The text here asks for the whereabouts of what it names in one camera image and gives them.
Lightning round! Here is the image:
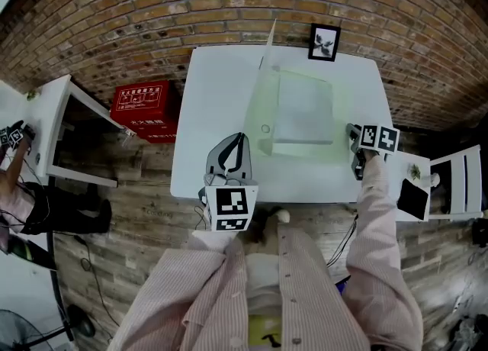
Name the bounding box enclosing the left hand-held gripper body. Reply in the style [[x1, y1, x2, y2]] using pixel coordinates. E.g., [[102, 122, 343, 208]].
[[197, 132, 259, 233]]

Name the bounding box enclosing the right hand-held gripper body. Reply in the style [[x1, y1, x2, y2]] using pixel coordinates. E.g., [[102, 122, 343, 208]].
[[350, 124, 400, 182]]

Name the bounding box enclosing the translucent green folder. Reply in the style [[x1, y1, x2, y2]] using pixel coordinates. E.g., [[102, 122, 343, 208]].
[[243, 18, 354, 160]]

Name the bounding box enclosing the person's right forearm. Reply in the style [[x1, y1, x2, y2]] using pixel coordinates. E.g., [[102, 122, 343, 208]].
[[345, 153, 402, 278]]

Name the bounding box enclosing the person's left forearm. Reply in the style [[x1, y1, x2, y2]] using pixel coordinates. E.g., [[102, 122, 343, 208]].
[[163, 226, 246, 289]]

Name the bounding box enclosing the small white table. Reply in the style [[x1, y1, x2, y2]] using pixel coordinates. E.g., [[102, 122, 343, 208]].
[[394, 150, 434, 223]]

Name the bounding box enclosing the white paper stack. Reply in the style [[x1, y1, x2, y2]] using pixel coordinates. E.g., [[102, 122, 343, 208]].
[[273, 73, 333, 147]]

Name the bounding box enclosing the black pad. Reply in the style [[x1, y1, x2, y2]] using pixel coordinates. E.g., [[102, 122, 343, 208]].
[[396, 177, 430, 221]]

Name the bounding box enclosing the red metal box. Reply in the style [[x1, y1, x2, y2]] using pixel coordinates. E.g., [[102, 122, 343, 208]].
[[110, 79, 179, 144]]

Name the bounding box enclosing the white chair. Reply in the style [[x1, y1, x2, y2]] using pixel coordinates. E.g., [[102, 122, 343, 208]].
[[427, 144, 484, 221]]

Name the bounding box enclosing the person's striped pink shirt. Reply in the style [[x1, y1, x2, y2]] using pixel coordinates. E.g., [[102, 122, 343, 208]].
[[108, 223, 424, 351]]

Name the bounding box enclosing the white side table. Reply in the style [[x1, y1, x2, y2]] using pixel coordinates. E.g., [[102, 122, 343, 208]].
[[27, 74, 137, 189]]

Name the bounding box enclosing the black floor fan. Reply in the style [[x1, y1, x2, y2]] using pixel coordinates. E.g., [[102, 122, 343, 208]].
[[0, 303, 97, 351]]

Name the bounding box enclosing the black picture frame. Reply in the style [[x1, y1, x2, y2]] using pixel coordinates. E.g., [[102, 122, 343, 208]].
[[307, 22, 342, 63]]

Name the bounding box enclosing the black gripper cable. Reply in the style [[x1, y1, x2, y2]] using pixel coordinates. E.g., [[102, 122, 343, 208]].
[[326, 213, 360, 269]]

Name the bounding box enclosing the black floor cable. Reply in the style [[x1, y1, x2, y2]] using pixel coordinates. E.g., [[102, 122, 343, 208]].
[[72, 233, 121, 328]]

